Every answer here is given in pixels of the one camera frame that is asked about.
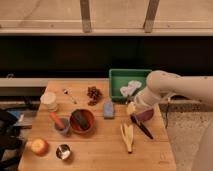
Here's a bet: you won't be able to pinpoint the white crumpled cloth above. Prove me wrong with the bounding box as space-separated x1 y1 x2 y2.
120 80 142 97

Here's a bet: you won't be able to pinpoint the red yellow apple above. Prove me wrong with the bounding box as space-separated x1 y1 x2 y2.
30 138 49 156

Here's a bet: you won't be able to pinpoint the orange bowl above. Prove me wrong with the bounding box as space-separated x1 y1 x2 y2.
70 109 95 134

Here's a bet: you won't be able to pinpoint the green plastic bin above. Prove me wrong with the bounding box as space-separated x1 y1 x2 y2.
108 68 153 103

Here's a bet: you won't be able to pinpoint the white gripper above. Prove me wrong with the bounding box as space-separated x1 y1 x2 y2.
126 88 157 115

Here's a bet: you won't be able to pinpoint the small metal cup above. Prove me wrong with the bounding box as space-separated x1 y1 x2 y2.
56 144 71 160

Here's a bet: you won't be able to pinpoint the white stacked cups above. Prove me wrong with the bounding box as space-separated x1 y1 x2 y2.
40 92 58 112

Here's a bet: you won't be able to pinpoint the silver spoon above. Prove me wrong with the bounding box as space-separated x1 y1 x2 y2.
62 89 77 104

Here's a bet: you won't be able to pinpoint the black handled brush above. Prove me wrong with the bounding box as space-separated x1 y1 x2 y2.
130 115 154 139

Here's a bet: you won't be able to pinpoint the blue sponge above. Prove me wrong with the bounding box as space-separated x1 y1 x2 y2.
103 101 114 119

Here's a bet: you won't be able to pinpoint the purple bowl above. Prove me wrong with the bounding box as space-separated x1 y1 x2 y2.
136 108 154 122

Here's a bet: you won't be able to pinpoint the black equipment at left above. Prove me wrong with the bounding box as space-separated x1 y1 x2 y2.
0 109 22 171

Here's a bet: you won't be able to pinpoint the white robot base body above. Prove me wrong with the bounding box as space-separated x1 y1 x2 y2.
191 121 213 171

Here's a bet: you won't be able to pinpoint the orange carrot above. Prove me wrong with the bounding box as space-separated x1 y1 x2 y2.
50 113 65 129

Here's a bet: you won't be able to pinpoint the bunch of dark grapes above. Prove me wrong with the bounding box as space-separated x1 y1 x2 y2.
87 86 102 106

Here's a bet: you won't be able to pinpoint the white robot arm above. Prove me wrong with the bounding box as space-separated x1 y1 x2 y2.
127 70 213 115

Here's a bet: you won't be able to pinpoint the black block in bowl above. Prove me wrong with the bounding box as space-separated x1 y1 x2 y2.
72 110 89 130

